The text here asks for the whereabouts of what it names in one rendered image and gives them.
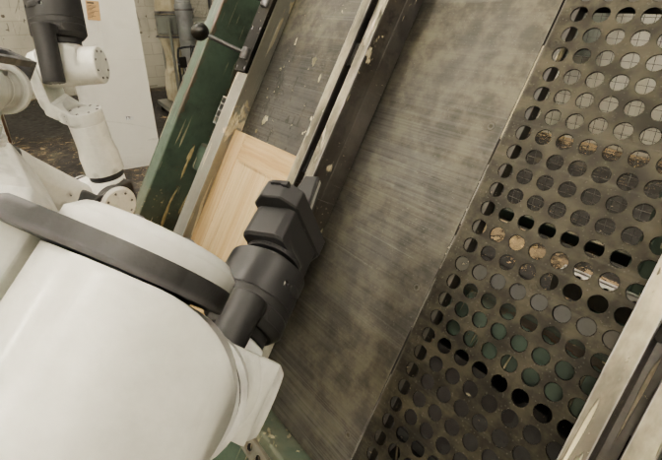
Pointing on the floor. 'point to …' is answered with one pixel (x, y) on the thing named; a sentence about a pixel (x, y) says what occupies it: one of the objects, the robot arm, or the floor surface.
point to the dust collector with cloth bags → (172, 32)
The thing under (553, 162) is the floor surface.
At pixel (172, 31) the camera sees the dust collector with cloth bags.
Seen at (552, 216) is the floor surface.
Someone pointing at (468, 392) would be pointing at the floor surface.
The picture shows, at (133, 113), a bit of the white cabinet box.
